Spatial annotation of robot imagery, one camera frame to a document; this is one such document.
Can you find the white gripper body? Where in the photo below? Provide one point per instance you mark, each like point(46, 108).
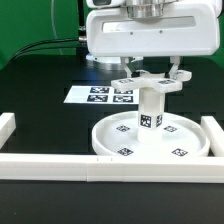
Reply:
point(128, 28)

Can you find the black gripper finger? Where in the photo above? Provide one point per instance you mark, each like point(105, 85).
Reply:
point(175, 61)
point(126, 66)

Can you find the white marker sheet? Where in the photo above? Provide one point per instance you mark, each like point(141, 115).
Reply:
point(101, 95)

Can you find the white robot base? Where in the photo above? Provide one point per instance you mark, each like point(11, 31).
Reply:
point(111, 63)

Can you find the white cross-shaped table base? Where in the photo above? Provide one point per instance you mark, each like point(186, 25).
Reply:
point(157, 82)

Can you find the white round table top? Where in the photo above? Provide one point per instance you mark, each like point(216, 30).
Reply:
point(179, 137)

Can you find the white U-shaped fence frame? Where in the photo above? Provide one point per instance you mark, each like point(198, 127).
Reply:
point(108, 168)

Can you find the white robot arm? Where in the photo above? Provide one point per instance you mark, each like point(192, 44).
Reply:
point(153, 28)

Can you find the black vertical pole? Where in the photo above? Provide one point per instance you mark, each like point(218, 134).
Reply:
point(81, 19)

